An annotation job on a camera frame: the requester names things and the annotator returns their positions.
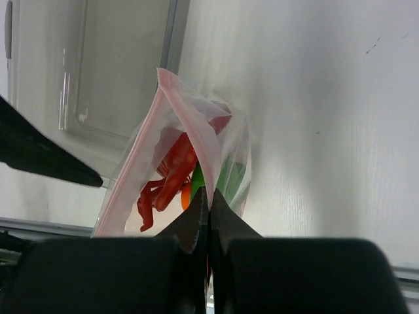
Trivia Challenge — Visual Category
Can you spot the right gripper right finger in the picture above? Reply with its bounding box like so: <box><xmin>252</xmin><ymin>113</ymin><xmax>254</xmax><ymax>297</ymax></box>
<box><xmin>209</xmin><ymin>192</ymin><xmax>409</xmax><ymax>313</ymax></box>

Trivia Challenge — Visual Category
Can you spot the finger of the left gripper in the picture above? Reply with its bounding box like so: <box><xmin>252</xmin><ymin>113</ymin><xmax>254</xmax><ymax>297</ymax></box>
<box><xmin>1</xmin><ymin>98</ymin><xmax>103</xmax><ymax>188</ymax></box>

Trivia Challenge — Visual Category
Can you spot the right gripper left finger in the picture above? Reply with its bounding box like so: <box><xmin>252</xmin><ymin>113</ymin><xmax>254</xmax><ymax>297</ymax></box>
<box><xmin>6</xmin><ymin>188</ymin><xmax>208</xmax><ymax>313</ymax></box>

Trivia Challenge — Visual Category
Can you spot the green bell pepper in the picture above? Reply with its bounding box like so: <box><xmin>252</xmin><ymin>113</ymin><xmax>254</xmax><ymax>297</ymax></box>
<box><xmin>189</xmin><ymin>159</ymin><xmax>246</xmax><ymax>202</ymax></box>

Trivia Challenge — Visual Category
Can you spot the red toy lobster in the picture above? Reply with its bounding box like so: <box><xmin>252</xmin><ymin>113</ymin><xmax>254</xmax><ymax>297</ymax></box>
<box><xmin>136</xmin><ymin>113</ymin><xmax>233</xmax><ymax>233</ymax></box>

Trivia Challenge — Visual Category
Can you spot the clear zip top bag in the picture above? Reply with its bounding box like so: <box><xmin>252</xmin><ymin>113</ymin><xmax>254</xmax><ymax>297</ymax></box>
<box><xmin>93</xmin><ymin>68</ymin><xmax>251</xmax><ymax>237</ymax></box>

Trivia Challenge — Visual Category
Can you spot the orange fruit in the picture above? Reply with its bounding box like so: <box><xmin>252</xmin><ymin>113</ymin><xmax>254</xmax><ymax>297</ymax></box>
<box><xmin>181</xmin><ymin>182</ymin><xmax>191</xmax><ymax>211</ymax></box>

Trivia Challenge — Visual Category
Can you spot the clear grey plastic container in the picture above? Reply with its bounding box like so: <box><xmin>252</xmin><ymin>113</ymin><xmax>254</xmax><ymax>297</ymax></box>
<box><xmin>5</xmin><ymin>0</ymin><xmax>191</xmax><ymax>151</ymax></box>

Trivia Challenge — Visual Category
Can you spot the aluminium mounting rail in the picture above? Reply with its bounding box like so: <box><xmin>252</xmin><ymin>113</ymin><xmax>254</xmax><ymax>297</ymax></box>
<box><xmin>1</xmin><ymin>218</ymin><xmax>93</xmax><ymax>262</ymax></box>

